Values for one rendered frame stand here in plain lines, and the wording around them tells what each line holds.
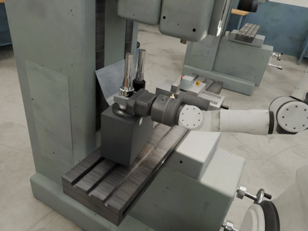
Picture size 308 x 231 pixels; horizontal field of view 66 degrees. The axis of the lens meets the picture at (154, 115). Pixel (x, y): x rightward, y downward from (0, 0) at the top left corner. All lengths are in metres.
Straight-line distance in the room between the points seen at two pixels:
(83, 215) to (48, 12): 1.18
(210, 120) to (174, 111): 0.13
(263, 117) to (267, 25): 6.90
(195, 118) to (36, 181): 1.42
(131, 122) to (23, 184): 1.52
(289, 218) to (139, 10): 0.85
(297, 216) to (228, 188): 0.60
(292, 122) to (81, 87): 0.88
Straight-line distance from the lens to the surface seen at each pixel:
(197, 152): 1.13
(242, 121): 0.70
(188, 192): 1.25
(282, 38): 7.58
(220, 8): 1.01
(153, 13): 1.01
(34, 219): 1.94
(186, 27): 0.97
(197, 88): 1.27
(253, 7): 1.01
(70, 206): 1.73
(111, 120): 0.79
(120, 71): 1.33
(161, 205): 1.40
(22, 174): 2.25
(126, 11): 1.07
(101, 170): 0.86
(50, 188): 1.82
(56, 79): 1.29
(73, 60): 1.17
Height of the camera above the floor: 1.54
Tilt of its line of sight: 31 degrees down
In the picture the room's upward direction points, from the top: 8 degrees clockwise
